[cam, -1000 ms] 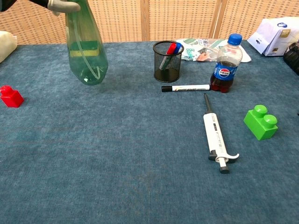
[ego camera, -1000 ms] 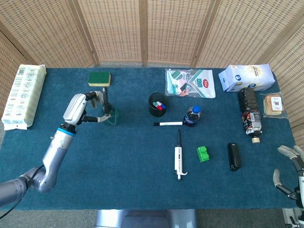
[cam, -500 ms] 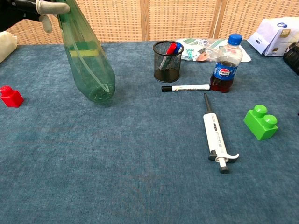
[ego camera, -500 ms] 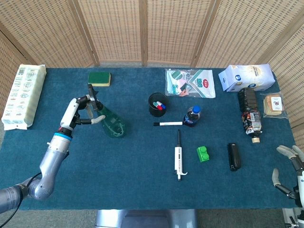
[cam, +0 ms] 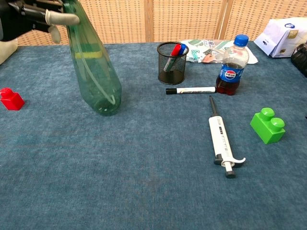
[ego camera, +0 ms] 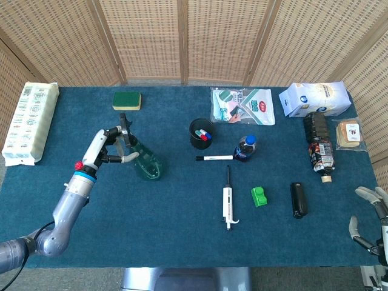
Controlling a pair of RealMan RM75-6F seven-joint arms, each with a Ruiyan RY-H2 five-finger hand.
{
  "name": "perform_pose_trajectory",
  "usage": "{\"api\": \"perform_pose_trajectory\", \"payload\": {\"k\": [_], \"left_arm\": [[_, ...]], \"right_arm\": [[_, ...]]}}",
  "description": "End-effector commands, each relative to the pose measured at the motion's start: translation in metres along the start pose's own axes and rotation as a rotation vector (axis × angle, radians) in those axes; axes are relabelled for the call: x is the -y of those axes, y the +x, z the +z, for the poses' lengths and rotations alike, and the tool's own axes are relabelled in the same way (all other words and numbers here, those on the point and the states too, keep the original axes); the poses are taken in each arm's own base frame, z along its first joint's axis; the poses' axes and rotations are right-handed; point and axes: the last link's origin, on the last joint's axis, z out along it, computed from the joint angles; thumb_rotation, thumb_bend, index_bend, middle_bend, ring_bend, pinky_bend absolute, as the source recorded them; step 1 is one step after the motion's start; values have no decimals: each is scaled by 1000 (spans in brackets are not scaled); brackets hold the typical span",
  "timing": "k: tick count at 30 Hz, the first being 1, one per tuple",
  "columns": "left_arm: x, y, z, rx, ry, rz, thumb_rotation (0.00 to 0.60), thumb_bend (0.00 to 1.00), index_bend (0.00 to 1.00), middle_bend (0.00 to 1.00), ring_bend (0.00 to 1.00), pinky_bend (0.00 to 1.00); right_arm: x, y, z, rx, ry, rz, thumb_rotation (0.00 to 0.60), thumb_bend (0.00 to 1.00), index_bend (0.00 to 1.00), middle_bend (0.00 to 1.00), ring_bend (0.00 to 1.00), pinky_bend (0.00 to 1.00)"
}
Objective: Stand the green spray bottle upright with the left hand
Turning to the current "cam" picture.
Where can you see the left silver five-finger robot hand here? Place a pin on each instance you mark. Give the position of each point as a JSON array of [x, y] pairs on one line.
[[24, 16]]

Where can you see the green transparent spray bottle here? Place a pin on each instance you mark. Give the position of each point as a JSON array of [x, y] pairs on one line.
[[100, 91]]

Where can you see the small cola bottle blue cap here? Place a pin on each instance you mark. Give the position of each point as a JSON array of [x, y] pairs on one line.
[[230, 74]]

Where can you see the large dark drink bottle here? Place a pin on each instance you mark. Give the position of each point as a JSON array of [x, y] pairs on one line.
[[299, 60]]

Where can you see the long white printed package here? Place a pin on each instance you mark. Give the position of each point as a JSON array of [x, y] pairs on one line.
[[7, 51]]

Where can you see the green and yellow sponge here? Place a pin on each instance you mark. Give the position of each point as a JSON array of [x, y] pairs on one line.
[[91, 55]]

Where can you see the red toy building block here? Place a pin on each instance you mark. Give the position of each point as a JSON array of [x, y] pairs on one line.
[[12, 99]]

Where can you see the bamboo folding screen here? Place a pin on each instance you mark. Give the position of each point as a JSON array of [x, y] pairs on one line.
[[120, 19]]

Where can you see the red-capped marker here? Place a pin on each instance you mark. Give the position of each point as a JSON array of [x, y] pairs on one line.
[[176, 49]]

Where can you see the black mesh pen holder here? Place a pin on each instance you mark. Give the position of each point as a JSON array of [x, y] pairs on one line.
[[171, 76]]

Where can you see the blue-capped marker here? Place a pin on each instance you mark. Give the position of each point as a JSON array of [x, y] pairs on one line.
[[183, 49]]

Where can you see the packaged cleaning cloth bag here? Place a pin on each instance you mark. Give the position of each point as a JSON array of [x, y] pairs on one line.
[[204, 51]]

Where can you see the white marker with black cap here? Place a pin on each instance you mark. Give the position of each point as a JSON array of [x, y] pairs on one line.
[[194, 90]]

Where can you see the blue carpet table mat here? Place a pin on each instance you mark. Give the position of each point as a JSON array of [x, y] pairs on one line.
[[132, 167]]

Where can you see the white lab pipette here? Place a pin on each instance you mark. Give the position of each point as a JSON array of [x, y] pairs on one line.
[[221, 136]]

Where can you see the white and blue paper bag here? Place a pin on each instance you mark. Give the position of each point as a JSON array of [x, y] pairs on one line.
[[280, 36]]

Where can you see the green toy building block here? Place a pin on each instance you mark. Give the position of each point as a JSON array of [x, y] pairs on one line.
[[266, 129]]

